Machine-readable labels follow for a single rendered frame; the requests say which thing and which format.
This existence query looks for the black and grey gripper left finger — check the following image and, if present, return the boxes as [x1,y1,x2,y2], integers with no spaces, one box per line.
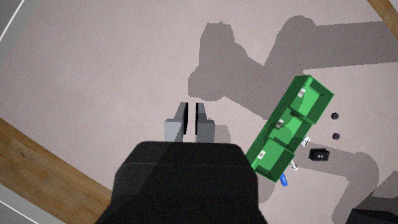
[164,102,188,142]

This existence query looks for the grey metal bolt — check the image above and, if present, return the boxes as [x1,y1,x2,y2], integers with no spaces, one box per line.
[291,159,298,170]

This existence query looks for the dark grey hex nut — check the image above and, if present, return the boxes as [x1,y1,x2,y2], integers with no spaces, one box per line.
[331,113,339,119]
[332,133,340,140]

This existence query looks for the blue aa battery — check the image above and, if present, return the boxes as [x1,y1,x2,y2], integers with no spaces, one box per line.
[280,173,288,186]

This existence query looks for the green three-compartment bin rack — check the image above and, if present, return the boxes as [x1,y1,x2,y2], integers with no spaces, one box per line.
[245,75,335,183]

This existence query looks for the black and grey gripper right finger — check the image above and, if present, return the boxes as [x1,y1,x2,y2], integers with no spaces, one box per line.
[195,103,215,143]

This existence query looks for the black 9v battery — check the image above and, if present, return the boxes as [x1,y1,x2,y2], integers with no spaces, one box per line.
[309,149,330,161]

